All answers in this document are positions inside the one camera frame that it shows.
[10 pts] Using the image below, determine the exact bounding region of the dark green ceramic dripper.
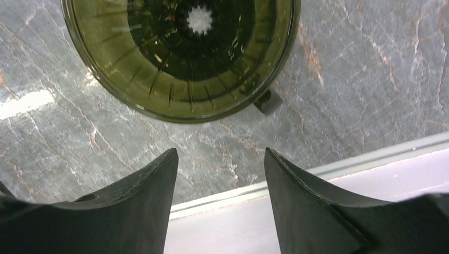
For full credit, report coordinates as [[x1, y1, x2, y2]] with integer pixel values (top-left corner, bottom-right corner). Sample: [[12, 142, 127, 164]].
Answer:
[[61, 1, 301, 124]]

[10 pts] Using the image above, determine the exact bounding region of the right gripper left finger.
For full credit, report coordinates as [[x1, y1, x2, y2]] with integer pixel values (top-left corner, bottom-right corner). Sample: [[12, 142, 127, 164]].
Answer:
[[1, 148, 178, 253]]

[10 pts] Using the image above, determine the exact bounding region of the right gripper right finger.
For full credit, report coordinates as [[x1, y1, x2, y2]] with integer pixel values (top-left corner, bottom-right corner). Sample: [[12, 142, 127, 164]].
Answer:
[[264, 148, 448, 253]]

